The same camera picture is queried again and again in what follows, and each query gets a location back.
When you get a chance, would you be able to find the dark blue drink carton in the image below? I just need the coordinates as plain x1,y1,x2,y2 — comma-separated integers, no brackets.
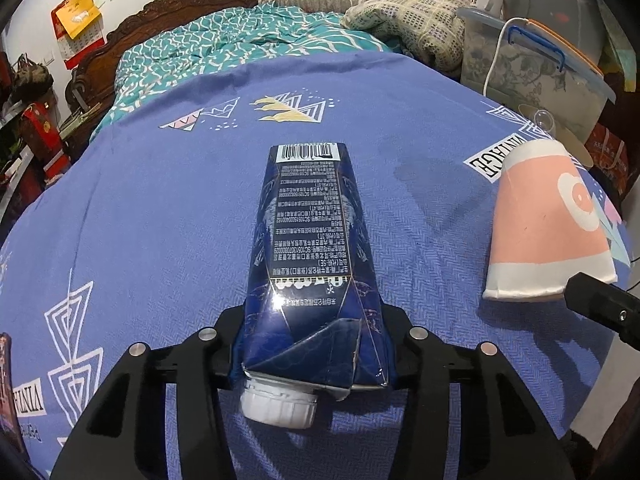
240,142,395,430

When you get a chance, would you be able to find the pink white paper cup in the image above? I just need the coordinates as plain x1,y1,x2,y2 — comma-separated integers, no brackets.
483,139,617,301

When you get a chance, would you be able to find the clear plastic storage bin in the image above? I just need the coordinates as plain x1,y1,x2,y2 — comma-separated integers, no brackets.
457,8,616,142

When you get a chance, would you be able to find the cluttered storage shelf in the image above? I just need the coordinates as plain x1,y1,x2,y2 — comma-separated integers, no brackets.
1,53,70,238

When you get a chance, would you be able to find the carved wooden headboard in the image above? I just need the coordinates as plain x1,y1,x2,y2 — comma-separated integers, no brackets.
64,0,258,160

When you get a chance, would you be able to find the teal patterned quilt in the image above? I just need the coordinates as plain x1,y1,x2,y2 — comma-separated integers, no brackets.
90,3,393,139

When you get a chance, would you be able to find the upper clear storage bin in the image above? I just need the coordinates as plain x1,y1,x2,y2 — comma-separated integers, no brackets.
502,0,605,63

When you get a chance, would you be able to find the grey checkered pillow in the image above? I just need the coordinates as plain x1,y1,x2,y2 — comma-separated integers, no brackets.
341,0,471,75

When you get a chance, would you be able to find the white charging cable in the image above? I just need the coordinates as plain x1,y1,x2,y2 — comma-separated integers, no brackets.
482,15,532,99

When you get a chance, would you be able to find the red yellow wall calendar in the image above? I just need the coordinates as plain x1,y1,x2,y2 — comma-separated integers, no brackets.
51,0,106,70

